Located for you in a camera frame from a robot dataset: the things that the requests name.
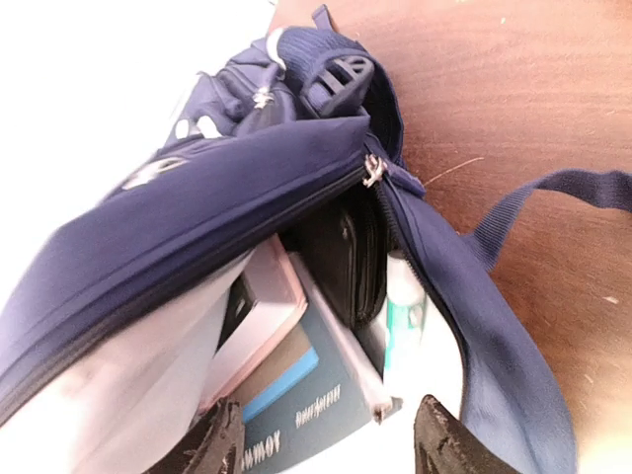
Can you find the white green glue stick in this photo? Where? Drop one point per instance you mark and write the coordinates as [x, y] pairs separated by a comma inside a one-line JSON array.
[[405, 314]]

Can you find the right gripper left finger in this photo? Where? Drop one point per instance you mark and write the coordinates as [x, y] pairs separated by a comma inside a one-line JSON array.
[[214, 444]]

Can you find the blue Humor book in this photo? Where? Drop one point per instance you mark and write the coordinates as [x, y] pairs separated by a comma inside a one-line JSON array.
[[313, 403]]

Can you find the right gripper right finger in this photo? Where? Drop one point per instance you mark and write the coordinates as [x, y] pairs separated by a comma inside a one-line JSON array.
[[444, 446]]

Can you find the black pencil case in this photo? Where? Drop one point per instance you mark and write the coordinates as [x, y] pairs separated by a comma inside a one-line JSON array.
[[344, 245]]

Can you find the pink flower Fate book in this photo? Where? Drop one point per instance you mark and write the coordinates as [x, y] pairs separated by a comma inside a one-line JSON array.
[[265, 302]]

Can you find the navy blue backpack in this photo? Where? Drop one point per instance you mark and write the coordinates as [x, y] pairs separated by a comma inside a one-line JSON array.
[[107, 339]]

